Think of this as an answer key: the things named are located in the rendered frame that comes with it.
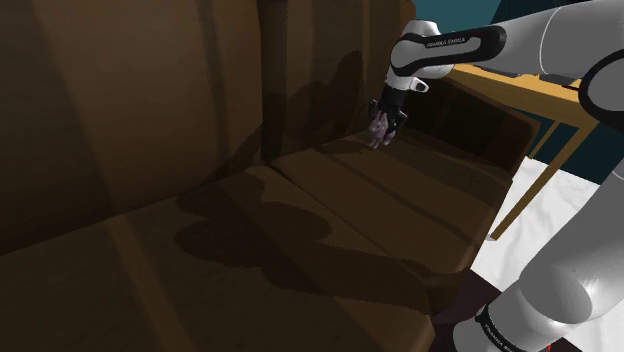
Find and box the small pink rabbit figure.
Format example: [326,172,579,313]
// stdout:
[367,108,398,150]

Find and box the light wooden table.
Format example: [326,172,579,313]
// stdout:
[444,63,602,242]

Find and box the dark robot stand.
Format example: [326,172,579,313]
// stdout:
[430,270,503,352]

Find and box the brown sofa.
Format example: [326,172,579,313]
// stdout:
[0,0,542,352]

